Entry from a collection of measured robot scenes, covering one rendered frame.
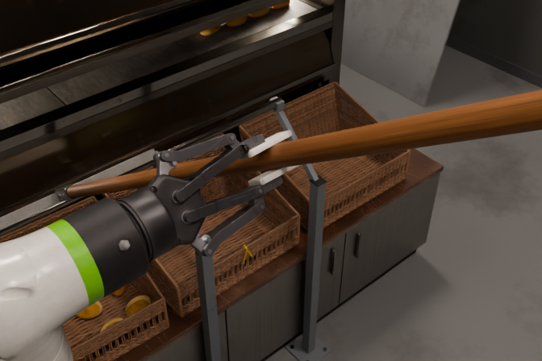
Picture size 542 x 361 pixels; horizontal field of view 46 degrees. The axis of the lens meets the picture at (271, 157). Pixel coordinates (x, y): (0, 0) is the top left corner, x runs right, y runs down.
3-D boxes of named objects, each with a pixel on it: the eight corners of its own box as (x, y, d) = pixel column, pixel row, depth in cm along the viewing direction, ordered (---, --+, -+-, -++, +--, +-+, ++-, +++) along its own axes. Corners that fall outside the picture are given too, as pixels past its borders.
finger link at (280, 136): (238, 159, 79) (235, 154, 79) (280, 138, 83) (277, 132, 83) (250, 157, 77) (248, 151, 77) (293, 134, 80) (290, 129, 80)
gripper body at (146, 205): (101, 199, 72) (170, 165, 77) (132, 267, 73) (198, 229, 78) (124, 196, 65) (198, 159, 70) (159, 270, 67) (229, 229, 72)
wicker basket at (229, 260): (109, 243, 249) (97, 188, 232) (225, 182, 278) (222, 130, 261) (181, 321, 220) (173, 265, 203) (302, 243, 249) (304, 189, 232)
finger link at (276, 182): (248, 191, 77) (257, 213, 77) (280, 174, 80) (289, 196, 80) (242, 192, 78) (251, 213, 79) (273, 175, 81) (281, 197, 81)
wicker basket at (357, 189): (237, 176, 281) (235, 124, 264) (331, 128, 309) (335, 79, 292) (312, 237, 251) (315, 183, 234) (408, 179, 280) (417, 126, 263)
